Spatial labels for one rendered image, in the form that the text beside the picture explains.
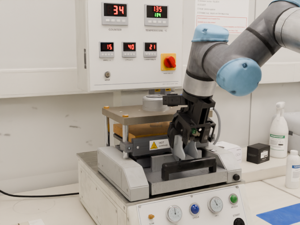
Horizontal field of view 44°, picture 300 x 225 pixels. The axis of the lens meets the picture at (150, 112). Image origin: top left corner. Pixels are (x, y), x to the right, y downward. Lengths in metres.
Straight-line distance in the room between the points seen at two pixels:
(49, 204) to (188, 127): 0.68
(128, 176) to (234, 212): 0.30
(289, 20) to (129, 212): 0.53
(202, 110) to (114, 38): 0.41
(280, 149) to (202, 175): 0.85
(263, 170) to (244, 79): 0.92
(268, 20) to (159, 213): 0.49
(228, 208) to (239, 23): 1.04
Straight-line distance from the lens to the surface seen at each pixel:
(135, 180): 0.89
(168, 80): 1.23
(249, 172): 1.55
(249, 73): 0.72
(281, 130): 1.74
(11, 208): 1.37
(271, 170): 1.63
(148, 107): 1.04
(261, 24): 0.75
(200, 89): 0.83
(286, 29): 0.69
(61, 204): 1.36
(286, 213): 1.33
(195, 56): 0.81
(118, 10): 1.15
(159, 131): 1.02
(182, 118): 0.88
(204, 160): 0.95
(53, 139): 1.49
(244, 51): 0.73
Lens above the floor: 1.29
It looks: 10 degrees down
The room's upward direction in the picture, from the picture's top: straight up
